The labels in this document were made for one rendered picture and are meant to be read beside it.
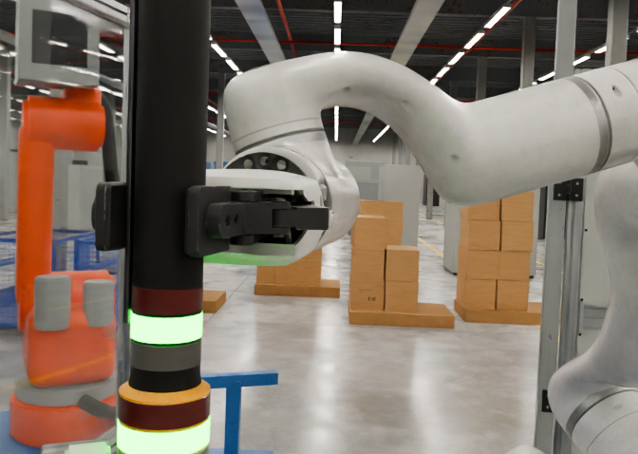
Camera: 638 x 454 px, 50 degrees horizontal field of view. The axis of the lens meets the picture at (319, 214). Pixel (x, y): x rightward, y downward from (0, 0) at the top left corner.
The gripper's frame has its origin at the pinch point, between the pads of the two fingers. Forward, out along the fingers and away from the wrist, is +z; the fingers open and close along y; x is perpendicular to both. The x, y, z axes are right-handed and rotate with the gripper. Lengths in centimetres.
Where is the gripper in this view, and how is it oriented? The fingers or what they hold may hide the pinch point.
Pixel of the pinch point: (165, 217)
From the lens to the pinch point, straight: 33.2
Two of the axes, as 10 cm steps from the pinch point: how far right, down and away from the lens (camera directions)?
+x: 0.4, -10.0, -0.6
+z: -2.3, 0.5, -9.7
